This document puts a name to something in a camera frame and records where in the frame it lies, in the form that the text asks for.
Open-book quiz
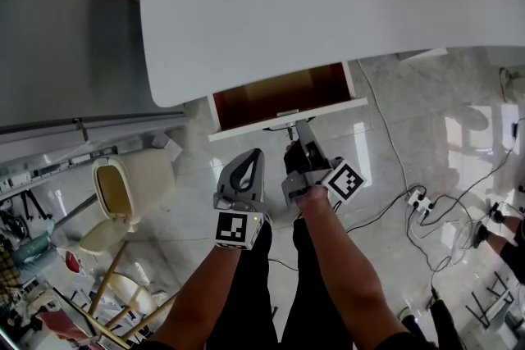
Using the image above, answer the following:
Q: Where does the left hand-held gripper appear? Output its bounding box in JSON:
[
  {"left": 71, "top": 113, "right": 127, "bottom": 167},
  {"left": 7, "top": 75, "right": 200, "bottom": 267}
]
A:
[{"left": 212, "top": 148, "right": 274, "bottom": 252}]

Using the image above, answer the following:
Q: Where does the black metal stand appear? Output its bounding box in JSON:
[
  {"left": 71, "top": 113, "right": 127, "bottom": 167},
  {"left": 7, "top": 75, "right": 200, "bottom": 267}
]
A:
[{"left": 464, "top": 269, "right": 517, "bottom": 330}]

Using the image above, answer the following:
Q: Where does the grey cable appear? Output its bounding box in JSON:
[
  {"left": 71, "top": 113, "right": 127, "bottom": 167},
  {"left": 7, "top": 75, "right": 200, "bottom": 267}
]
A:
[{"left": 345, "top": 192, "right": 411, "bottom": 235}]

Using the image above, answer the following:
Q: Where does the person's right forearm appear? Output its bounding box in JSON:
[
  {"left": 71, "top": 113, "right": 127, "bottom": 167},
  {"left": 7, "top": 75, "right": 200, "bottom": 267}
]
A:
[{"left": 295, "top": 186, "right": 413, "bottom": 343}]

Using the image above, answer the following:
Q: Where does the thin black cable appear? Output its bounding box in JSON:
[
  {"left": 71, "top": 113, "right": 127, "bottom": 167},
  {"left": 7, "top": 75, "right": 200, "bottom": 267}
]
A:
[{"left": 267, "top": 257, "right": 299, "bottom": 272}]

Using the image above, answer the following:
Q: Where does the cream plastic trash bin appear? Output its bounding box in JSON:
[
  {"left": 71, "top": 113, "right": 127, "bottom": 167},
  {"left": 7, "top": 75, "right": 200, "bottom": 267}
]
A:
[{"left": 78, "top": 149, "right": 177, "bottom": 257}]

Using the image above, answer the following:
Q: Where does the long white cable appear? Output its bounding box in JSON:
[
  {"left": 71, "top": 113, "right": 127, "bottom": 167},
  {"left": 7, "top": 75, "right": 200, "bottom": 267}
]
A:
[{"left": 355, "top": 58, "right": 412, "bottom": 194}]

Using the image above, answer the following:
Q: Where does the person's right leg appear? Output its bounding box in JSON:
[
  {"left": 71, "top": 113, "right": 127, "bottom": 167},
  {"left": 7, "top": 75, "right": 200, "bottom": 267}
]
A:
[{"left": 278, "top": 216, "right": 354, "bottom": 346}]

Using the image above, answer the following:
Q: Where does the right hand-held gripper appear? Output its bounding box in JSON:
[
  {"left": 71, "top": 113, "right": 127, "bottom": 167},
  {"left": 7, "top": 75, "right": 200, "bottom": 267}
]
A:
[{"left": 281, "top": 119, "right": 367, "bottom": 205}]

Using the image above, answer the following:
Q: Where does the light wooden frame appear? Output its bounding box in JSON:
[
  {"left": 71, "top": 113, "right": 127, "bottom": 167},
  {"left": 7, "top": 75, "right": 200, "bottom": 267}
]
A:
[{"left": 84, "top": 240, "right": 182, "bottom": 343}]

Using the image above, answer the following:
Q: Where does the pink cloth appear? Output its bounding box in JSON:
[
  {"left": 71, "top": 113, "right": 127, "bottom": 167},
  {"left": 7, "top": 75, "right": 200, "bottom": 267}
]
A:
[{"left": 34, "top": 309, "right": 85, "bottom": 343}]

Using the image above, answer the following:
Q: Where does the person's left leg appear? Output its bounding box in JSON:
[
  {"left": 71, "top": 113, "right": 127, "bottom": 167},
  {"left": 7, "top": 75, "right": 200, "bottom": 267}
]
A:
[{"left": 221, "top": 219, "right": 281, "bottom": 346}]

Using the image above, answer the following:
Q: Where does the white power strip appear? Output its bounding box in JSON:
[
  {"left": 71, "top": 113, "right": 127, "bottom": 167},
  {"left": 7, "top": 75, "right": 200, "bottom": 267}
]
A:
[{"left": 404, "top": 187, "right": 434, "bottom": 219}]

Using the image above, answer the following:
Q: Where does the yellow plaid cloth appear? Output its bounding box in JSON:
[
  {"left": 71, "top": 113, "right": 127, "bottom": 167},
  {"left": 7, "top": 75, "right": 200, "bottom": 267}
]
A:
[{"left": 0, "top": 244, "right": 22, "bottom": 302}]

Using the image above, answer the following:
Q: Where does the person's left forearm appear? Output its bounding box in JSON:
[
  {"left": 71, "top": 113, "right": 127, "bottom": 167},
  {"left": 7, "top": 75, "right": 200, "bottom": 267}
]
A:
[{"left": 149, "top": 219, "right": 274, "bottom": 348}]

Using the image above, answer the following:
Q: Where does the white cardboard piece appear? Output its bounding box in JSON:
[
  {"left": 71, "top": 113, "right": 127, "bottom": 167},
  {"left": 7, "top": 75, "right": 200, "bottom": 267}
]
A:
[{"left": 152, "top": 132, "right": 185, "bottom": 161}]

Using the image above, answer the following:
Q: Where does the white plastic stool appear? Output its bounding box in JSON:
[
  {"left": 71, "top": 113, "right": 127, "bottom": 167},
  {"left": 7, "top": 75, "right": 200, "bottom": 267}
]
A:
[{"left": 105, "top": 272, "right": 160, "bottom": 325}]

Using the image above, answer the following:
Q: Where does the aluminium sliding door frame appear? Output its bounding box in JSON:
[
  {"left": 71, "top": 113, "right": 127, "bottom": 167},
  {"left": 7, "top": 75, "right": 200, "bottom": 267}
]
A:
[{"left": 0, "top": 112, "right": 188, "bottom": 193}]

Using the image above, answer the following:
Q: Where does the red and white bag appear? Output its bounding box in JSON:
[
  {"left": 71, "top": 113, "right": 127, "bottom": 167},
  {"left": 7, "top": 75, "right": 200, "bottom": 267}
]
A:
[{"left": 62, "top": 248, "right": 82, "bottom": 275}]

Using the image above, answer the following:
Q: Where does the person's leg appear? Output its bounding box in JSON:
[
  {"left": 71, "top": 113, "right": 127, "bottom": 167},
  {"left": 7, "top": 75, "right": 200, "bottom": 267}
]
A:
[
  {"left": 396, "top": 296, "right": 457, "bottom": 350},
  {"left": 221, "top": 219, "right": 281, "bottom": 346},
  {"left": 278, "top": 216, "right": 354, "bottom": 346}
]

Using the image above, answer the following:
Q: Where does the black cable with adapter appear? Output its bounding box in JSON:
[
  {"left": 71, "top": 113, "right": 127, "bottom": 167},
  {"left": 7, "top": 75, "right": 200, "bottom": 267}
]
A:
[{"left": 426, "top": 121, "right": 519, "bottom": 215}]

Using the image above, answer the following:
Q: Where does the teal plastic basin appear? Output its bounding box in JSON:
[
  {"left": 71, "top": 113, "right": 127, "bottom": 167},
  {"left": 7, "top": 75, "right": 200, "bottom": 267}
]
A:
[{"left": 10, "top": 216, "right": 57, "bottom": 270}]

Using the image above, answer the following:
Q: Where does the white desk drawer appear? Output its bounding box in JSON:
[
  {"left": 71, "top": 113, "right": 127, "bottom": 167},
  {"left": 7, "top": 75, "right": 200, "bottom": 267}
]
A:
[{"left": 207, "top": 61, "right": 369, "bottom": 143}]

